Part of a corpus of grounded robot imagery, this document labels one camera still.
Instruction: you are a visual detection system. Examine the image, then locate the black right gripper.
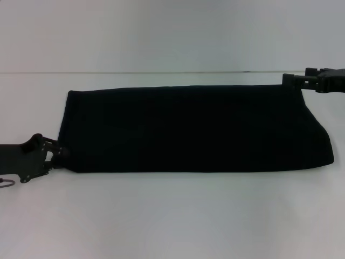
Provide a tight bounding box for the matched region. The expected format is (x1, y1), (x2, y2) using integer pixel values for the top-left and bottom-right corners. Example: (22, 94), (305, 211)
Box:
(281, 67), (345, 94)

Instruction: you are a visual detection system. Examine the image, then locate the black shirt with white print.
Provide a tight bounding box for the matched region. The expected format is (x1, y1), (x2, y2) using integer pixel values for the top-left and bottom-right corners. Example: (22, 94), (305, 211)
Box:
(57, 84), (335, 175)

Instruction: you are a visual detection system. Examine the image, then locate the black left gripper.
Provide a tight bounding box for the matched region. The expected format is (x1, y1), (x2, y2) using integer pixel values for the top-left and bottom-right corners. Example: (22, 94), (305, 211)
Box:
(0, 133), (70, 185)

